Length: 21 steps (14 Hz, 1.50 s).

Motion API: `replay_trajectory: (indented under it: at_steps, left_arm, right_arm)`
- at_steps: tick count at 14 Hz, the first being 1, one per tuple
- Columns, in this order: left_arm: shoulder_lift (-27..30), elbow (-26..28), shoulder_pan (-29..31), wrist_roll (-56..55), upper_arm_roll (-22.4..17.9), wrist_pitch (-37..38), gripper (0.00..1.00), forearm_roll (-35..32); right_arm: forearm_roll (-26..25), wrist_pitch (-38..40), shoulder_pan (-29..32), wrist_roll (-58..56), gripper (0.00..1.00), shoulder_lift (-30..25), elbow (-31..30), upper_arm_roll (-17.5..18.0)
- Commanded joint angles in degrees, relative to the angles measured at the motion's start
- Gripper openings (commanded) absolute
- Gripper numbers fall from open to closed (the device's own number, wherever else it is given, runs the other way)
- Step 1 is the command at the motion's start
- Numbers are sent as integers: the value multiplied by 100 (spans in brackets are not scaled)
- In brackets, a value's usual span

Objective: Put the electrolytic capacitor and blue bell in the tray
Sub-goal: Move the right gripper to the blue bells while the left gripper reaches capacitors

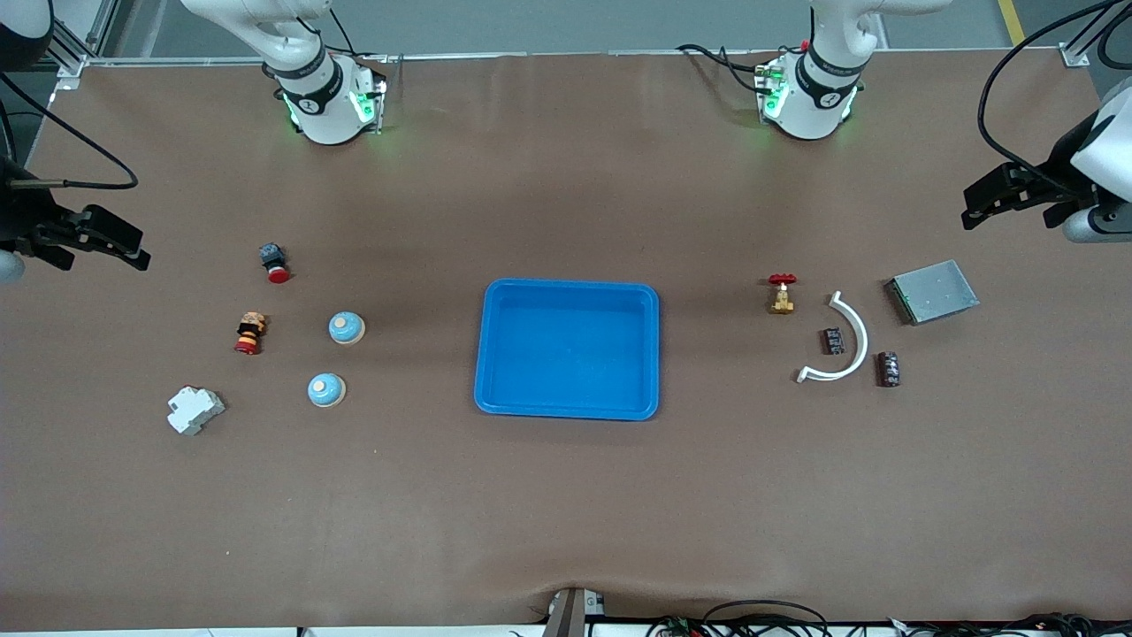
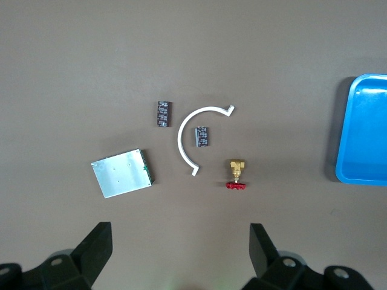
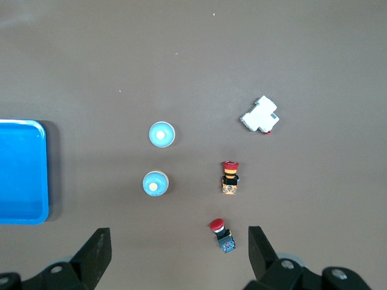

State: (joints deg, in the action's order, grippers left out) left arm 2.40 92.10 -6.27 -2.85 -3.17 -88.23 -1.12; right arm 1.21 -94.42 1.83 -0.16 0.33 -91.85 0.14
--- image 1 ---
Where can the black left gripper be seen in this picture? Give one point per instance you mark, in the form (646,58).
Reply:
(1050,185)

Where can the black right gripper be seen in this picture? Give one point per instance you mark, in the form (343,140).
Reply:
(19,218)

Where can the large brown electrolytic capacitor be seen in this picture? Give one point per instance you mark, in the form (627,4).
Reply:
(888,369)

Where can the small brown electrolytic capacitor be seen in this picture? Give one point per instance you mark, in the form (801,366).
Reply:
(832,341)

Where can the blue bell wooden base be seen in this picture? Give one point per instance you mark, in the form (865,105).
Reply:
(326,389)
(346,328)

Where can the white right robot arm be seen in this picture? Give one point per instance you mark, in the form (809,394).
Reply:
(323,111)

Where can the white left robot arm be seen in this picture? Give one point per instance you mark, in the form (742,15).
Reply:
(818,106)

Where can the blue plastic tray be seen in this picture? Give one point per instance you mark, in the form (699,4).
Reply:
(566,354)

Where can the grey metal power supply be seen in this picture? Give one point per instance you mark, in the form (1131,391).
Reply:
(936,292)

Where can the red button dark body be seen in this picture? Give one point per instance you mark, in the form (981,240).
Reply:
(276,270)

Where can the red button orange black body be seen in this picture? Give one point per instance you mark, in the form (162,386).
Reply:
(250,333)

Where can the white circuit breaker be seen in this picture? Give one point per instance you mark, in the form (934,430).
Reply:
(195,410)

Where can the aluminium frame post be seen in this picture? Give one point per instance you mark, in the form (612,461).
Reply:
(75,64)
(1074,55)

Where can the white curved plastic bracket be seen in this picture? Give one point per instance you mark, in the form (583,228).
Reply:
(863,343)

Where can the grey metal table bracket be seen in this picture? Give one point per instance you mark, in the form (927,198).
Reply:
(566,619)

